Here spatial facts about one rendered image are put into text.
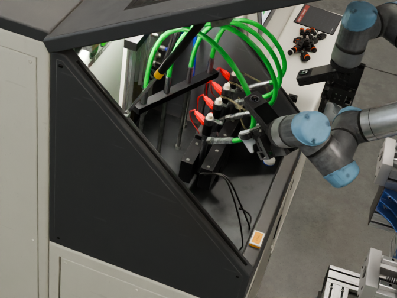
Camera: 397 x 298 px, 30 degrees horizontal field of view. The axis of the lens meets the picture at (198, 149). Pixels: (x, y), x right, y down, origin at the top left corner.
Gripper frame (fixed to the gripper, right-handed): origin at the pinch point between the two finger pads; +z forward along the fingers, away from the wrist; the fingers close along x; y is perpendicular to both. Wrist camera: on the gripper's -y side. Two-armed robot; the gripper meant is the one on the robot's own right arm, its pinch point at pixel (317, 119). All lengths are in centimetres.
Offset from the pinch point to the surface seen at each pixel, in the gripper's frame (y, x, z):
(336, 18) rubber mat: -8, 100, 25
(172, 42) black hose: -50, 23, 6
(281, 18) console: -26, 79, 20
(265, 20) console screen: -28, 56, 10
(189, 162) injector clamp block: -31.5, -4.7, 25.8
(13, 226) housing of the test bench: -72, -35, 44
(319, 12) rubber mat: -15, 100, 25
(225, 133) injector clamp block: -26.0, 12.9, 25.7
